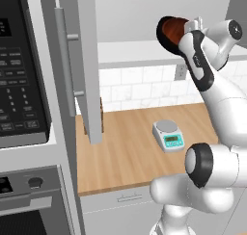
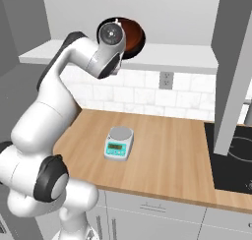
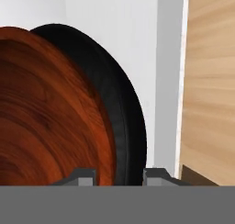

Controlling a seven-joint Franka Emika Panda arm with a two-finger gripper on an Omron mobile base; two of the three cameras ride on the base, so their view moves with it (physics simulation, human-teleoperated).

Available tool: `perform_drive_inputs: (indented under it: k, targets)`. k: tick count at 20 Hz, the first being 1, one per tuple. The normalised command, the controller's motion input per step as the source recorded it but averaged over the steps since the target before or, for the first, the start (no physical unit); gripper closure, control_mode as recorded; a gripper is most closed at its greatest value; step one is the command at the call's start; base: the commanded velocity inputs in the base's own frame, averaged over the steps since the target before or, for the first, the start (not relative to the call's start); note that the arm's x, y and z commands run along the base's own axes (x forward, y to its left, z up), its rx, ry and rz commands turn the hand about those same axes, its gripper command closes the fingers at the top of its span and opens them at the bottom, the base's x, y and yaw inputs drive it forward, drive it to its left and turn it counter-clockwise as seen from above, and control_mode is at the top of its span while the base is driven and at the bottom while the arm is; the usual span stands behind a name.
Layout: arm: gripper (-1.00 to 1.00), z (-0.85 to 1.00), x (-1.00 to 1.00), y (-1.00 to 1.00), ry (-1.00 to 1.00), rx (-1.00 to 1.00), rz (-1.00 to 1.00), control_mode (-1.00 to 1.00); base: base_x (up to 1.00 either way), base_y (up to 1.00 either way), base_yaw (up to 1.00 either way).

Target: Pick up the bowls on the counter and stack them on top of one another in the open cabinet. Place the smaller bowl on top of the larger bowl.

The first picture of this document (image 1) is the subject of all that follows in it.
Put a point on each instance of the white kitchen scale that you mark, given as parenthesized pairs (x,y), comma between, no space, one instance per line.
(169,134)

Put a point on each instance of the black oven knob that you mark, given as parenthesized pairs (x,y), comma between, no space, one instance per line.
(35,182)

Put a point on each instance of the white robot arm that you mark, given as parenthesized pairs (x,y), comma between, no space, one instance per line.
(225,104)

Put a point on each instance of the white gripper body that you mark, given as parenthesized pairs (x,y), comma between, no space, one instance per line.
(194,24)

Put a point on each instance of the black microwave oven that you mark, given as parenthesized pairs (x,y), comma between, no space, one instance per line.
(19,72)

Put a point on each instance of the grey cabinet door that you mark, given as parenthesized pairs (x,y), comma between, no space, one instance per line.
(238,17)
(91,68)

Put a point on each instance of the white cupboard door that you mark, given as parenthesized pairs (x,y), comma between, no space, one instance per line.
(122,224)

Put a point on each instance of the grey wall outlet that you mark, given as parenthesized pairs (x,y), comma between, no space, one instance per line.
(180,72)

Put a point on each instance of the black bowl with brown inside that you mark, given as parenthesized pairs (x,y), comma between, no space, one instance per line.
(172,33)

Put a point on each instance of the open white cabinet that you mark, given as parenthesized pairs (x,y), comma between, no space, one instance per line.
(135,52)

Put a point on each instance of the white drawer front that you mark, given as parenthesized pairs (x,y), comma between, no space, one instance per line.
(103,202)

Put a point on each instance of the grey oven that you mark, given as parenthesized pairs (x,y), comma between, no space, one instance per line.
(25,200)

